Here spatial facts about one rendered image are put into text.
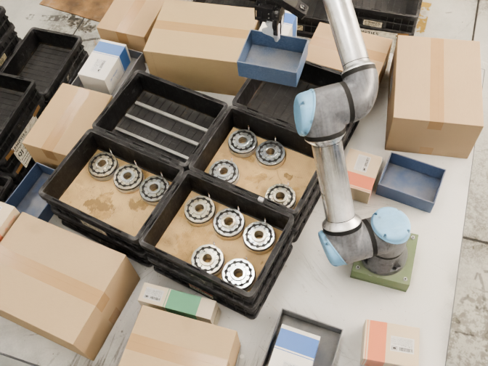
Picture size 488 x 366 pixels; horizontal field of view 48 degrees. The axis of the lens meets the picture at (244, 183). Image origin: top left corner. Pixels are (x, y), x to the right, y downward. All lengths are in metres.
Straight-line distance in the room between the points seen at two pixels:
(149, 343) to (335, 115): 0.84
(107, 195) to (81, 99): 0.43
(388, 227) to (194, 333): 0.64
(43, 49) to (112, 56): 0.91
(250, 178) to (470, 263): 1.28
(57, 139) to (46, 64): 1.04
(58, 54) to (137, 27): 0.82
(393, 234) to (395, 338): 0.32
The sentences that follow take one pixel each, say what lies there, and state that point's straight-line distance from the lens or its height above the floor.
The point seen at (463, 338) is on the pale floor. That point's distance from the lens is 2.66.
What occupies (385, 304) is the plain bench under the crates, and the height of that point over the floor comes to 0.70.
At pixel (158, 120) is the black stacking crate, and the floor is 0.83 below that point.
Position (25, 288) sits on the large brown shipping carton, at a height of 0.90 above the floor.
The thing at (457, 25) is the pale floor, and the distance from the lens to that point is 3.71.
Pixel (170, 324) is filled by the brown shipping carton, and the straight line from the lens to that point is 1.69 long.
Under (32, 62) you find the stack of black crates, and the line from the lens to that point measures 3.15.
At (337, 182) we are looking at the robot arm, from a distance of 1.56.
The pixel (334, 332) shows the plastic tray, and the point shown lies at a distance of 1.82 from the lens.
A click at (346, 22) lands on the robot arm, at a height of 1.38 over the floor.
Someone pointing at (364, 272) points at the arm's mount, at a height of 0.76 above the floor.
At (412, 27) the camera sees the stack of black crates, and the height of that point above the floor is 0.52.
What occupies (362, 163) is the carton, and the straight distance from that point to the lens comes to 2.02.
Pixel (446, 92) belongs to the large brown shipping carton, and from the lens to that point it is 2.10.
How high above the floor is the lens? 2.45
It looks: 59 degrees down
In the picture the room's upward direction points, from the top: 7 degrees counter-clockwise
